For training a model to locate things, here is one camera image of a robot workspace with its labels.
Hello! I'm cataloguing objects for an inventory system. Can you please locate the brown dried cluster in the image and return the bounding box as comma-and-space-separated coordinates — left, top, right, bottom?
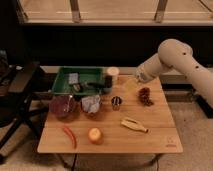
138, 87, 154, 106

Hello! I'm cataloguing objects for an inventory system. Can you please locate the metal cup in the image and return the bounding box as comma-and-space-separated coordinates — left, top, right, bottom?
111, 96, 122, 111

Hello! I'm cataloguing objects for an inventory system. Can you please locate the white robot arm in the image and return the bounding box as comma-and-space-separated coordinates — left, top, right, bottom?
133, 39, 213, 108

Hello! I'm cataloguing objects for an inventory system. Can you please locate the dark utensil in tray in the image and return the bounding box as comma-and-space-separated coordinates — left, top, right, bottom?
73, 82, 104, 92

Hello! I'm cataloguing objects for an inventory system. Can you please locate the purple bowl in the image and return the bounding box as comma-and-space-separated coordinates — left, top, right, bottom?
49, 96, 77, 118

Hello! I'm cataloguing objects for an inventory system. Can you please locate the green plastic tray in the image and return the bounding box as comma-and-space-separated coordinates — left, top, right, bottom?
51, 66, 112, 96

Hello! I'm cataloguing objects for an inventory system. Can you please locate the metal fork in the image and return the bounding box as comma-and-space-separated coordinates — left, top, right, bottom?
65, 94, 73, 112

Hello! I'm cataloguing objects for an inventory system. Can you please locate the black office chair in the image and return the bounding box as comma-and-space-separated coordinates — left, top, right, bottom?
0, 49, 49, 161

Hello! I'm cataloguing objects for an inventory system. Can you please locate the cream lidded cylinder container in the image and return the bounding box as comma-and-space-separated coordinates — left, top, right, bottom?
106, 67, 119, 85

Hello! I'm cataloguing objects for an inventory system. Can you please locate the red chili pepper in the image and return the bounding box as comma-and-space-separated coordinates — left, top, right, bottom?
62, 126, 77, 149

